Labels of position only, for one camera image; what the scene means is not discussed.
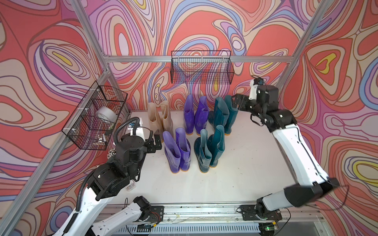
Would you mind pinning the aluminium front rail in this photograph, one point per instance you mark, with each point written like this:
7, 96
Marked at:
222, 212

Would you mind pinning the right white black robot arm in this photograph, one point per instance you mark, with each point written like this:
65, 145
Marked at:
312, 181

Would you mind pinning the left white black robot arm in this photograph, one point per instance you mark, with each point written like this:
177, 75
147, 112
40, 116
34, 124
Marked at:
105, 182

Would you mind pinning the left black wire basket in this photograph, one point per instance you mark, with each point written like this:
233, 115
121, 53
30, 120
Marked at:
84, 128

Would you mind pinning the back black wire basket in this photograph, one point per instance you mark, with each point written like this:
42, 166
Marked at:
201, 67

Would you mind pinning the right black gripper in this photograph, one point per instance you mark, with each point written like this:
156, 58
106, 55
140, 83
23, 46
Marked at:
244, 98

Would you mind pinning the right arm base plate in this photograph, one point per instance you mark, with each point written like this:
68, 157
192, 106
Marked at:
254, 213

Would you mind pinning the black wire basket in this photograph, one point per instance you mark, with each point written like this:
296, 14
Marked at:
201, 67
84, 128

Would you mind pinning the white tape roll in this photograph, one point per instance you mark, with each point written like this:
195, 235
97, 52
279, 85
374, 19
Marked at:
106, 114

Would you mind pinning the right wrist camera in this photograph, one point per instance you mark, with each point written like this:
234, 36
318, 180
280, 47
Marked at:
254, 83

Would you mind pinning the small clear plastic box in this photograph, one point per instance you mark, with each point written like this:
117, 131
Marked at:
131, 186

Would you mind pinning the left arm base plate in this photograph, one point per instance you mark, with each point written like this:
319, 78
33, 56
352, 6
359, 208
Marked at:
155, 215

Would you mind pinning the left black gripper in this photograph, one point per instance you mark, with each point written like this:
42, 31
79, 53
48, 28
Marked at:
152, 148

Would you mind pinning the teal rain boot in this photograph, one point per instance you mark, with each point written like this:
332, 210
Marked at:
202, 152
216, 145
220, 114
233, 112

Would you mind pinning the thin purple rain boot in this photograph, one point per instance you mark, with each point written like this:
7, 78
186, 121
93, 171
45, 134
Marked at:
189, 116

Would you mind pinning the beige rain boot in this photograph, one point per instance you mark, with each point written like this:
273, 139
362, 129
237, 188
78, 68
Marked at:
166, 119
155, 122

